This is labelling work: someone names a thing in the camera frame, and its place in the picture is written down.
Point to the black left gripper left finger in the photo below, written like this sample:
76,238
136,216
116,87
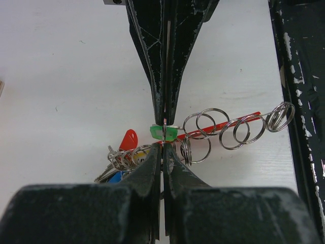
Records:
124,212

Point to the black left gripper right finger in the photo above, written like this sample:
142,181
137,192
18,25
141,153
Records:
198,213

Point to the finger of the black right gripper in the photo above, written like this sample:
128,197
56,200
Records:
148,29
186,19

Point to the keyring bunch with coloured tags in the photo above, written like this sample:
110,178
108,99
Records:
212,122

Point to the green tag key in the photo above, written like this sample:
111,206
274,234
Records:
171,132

